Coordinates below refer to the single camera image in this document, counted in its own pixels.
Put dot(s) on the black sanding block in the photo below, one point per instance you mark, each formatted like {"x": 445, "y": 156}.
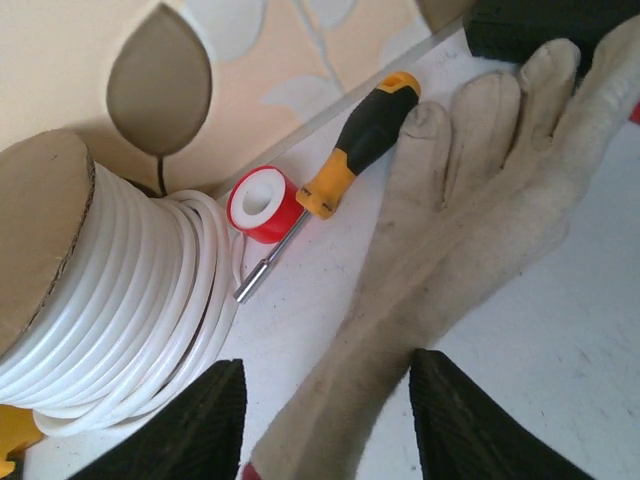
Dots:
{"x": 512, "y": 30}

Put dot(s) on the beige work glove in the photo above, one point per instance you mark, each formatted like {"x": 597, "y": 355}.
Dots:
{"x": 477, "y": 192}

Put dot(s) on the yellow parts bin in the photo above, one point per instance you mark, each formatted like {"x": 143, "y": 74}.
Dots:
{"x": 18, "y": 433}

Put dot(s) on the red white tape roll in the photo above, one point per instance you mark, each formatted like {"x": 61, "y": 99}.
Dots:
{"x": 263, "y": 206}

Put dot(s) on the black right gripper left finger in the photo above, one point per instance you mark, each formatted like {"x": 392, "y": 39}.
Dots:
{"x": 198, "y": 435}

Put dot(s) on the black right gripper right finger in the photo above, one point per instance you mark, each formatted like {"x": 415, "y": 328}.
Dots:
{"x": 462, "y": 433}

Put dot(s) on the white cable spool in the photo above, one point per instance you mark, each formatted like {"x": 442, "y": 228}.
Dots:
{"x": 112, "y": 303}

